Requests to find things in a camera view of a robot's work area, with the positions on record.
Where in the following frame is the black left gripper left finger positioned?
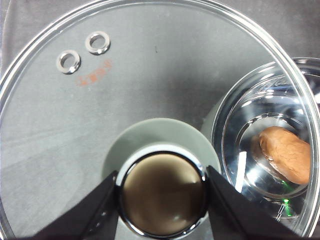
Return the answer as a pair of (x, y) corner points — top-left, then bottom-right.
(31, 170), (119, 240)

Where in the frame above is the brown potato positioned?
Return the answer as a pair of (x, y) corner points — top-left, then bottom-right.
(259, 126), (311, 185)

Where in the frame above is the green electric steamer pot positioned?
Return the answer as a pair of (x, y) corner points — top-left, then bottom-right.
(202, 57), (320, 235)

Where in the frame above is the glass steamer lid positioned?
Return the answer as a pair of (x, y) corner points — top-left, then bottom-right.
(0, 0), (320, 240)

